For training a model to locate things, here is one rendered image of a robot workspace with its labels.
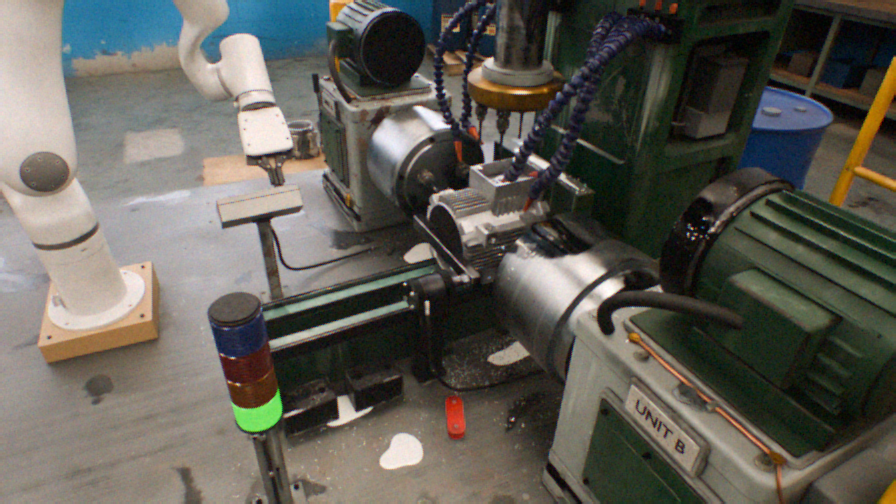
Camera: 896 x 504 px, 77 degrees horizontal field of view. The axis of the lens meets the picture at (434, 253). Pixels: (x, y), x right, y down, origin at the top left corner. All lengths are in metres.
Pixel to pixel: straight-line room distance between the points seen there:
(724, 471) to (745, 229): 0.25
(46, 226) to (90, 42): 5.36
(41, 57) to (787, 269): 1.10
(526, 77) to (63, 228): 0.90
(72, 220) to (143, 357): 0.31
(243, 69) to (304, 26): 5.29
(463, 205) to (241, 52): 0.58
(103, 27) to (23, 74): 5.37
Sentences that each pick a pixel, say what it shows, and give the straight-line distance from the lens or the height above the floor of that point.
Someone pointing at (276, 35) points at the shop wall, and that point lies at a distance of 6.56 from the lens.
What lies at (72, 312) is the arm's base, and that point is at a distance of 1.40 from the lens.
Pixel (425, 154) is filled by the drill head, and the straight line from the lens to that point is 1.29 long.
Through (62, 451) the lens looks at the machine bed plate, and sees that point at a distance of 1.21.
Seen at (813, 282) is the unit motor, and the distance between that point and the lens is 0.63.
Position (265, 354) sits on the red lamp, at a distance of 0.72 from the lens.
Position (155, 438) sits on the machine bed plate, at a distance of 1.16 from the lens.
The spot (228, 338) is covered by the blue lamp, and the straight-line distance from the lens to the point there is 0.69.
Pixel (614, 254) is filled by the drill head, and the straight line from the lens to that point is 0.89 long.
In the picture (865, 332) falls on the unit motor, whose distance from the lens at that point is 0.61.
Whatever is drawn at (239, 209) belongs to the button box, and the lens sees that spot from 1.22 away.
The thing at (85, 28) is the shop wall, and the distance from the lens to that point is 6.54.
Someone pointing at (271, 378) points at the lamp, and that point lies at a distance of 0.75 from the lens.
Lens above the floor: 1.63
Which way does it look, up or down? 34 degrees down
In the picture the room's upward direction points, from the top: 1 degrees clockwise
